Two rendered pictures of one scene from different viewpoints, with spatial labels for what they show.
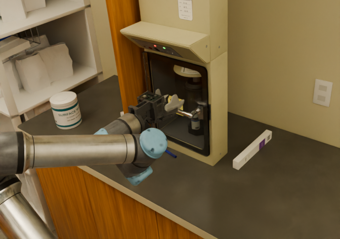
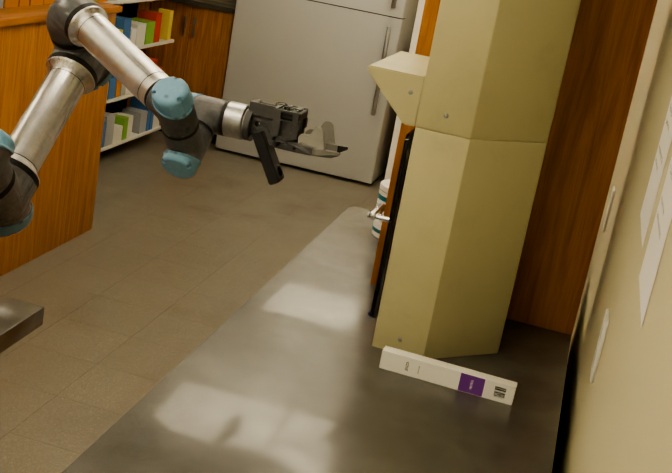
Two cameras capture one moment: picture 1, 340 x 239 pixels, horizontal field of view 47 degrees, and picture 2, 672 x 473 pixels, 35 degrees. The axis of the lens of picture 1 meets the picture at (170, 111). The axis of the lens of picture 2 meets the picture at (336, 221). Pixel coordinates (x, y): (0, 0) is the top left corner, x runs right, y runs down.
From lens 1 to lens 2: 190 cm
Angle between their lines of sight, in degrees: 56
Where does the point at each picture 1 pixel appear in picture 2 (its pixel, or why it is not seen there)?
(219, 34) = (451, 91)
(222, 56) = (453, 140)
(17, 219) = (46, 86)
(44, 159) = (84, 35)
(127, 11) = not seen: hidden behind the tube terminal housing
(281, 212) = (288, 400)
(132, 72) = not seen: hidden behind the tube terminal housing
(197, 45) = (386, 75)
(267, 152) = (458, 398)
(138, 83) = not seen: hidden behind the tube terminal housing
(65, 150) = (102, 39)
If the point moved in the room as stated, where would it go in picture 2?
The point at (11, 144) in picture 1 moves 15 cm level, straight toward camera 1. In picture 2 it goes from (75, 3) to (15, 1)
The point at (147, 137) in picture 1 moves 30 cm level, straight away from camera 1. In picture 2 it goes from (165, 80) to (299, 89)
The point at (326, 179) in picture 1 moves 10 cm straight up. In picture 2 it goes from (418, 453) to (429, 400)
